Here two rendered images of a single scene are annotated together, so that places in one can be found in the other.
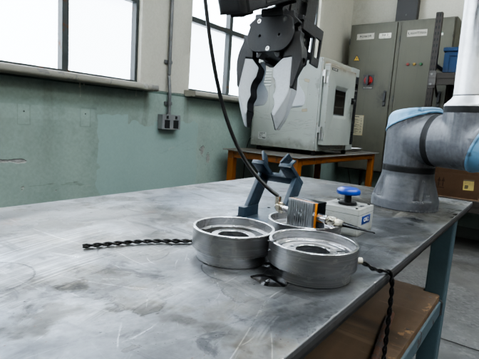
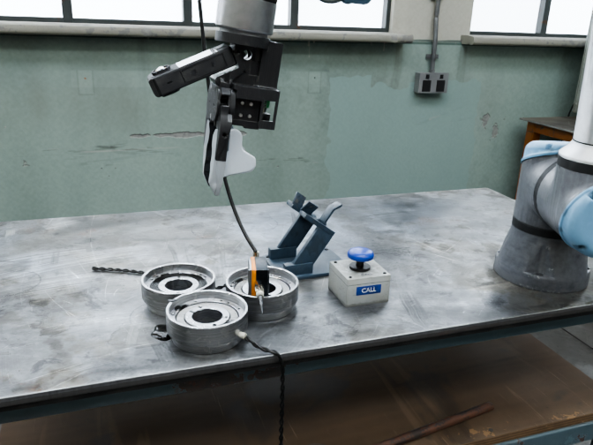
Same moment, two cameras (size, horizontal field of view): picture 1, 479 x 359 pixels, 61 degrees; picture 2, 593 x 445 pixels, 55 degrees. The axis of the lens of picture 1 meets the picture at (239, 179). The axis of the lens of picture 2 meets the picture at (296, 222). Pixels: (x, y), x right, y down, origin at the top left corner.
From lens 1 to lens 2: 0.60 m
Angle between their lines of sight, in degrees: 35
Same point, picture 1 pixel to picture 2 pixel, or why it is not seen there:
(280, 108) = (212, 177)
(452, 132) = (553, 192)
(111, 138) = (347, 106)
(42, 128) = not seen: hidden behind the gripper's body
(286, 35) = (215, 108)
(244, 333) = (71, 365)
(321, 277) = (179, 342)
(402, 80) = not seen: outside the picture
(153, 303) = (61, 328)
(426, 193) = (549, 265)
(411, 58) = not seen: outside the picture
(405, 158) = (526, 212)
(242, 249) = (157, 301)
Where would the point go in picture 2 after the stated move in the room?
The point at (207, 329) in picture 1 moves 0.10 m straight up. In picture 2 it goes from (56, 356) to (48, 282)
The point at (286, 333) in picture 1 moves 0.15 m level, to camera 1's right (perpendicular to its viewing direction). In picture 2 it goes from (93, 374) to (187, 426)
